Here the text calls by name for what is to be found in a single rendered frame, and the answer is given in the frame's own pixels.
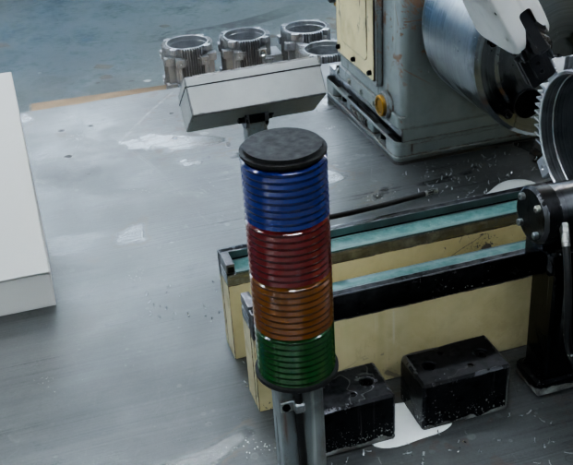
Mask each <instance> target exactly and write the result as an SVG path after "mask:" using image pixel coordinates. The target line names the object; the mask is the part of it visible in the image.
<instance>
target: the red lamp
mask: <svg viewBox="0 0 573 465"><path fill-rule="evenodd" d="M329 222H330V217H329V214H328V216H327V217H326V218H325V219H324V220H323V221H321V222H320V223H319V224H317V225H315V226H313V227H311V228H308V229H305V230H301V231H297V232H269V231H265V230H262V229H259V228H257V227H255V226H253V225H252V224H250V223H249V222H248V221H247V220H246V219H245V233H246V241H247V242H246V244H247V253H248V265H249V272H250V274H251V276H252V277H253V278H254V279H255V280H257V281H258V282H260V283H262V284H265V285H268V286H271V287H275V288H283V289H291V288H299V287H304V286H307V285H310V284H313V283H315V282H317V281H319V280H322V279H323V278H325V277H326V276H327V275H328V273H329V272H330V270H331V267H332V262H331V242H330V241H331V237H330V223H329Z"/></svg>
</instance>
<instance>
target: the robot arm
mask: <svg viewBox="0 0 573 465"><path fill-rule="evenodd" d="M462 2H463V4H464V5H465V7H466V9H467V11H468V14H469V16H470V18H471V20H472V23H473V25H474V27H475V28H476V29H477V31H478V32H479V33H480V34H481V35H482V36H484V37H485V38H486V39H487V40H489V41H490V42H492V43H494V44H496V45H497V46H499V47H501V48H502V49H504V50H506V51H508V52H510V54H511V55H512V56H514V57H515V56H516V55H517V57H516V58H515V59H514V61H515V63H516V65H517V67H518V69H519V71H520V73H521V74H522V76H523V78H524V80H525V82H526V83H527V84H528V85H531V86H532V87H533V88H537V87H538V86H539V85H541V84H542V83H543V82H545V81H546V80H547V79H548V78H549V77H551V76H552V75H553V74H554V73H555V69H554V67H553V65H552V63H551V61H550V59H549V57H548V55H547V53H546V51H547V50H548V49H549V46H548V45H547V43H546V41H545V40H544V38H543V36H542V34H541V33H540V32H539V30H541V31H543V32H548V30H549V23H548V20H547V17H546V15H545V14H544V12H543V9H542V6H541V5H540V3H539V1H538V0H462Z"/></svg>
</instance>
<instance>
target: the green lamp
mask: <svg viewBox="0 0 573 465"><path fill-rule="evenodd" d="M254 326H255V324H254ZM334 332H335V330H334V319H333V322H332V324H331V325H330V327H329V328H328V329H327V330H325V331H324V332H323V333H321V334H319V335H317V336H315V337H313V338H310V339H306V340H292V341H289V340H275V339H273V338H270V337H268V336H266V335H264V334H262V333H261V332H260V331H259V330H258V329H257V328H256V326H255V337H256V348H257V366H258V369H259V372H260V374H261V375H262V376H263V377H264V378H265V379H266V380H267V381H269V382H270V383H271V384H274V385H276V386H279V387H284V388H305V387H310V386H313V385H315V384H318V383H320V382H321V381H323V380H325V379H326V378H327V377H328V376H329V375H330V374H331V373H332V371H333V369H334V367H335V362H336V356H335V355H336V353H335V334H334Z"/></svg>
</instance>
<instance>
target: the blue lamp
mask: <svg viewBox="0 0 573 465"><path fill-rule="evenodd" d="M327 156H328V153H327V152H326V154H325V155H324V157H322V158H321V159H320V160H319V161H318V162H316V163H314V164H313V165H311V166H308V167H306V168H303V169H300V170H295V171H289V172H268V171H262V170H259V169H256V168H253V167H251V166H250V165H248V164H247V163H245V162H244V161H242V160H241V159H240V158H239V162H240V169H241V177H242V178H241V182H242V190H243V202H244V211H245V219H246V220H247V221H248V222H249V223H250V224H252V225H253V226H255V227H257V228H259V229H262V230H265V231H269V232H275V233H290V232H297V231H301V230H305V229H308V228H311V227H313V226H315V225H317V224H319V223H320V222H321V221H323V220H324V219H325V218H326V217H327V216H328V214H329V200H328V199H329V193H328V159H327Z"/></svg>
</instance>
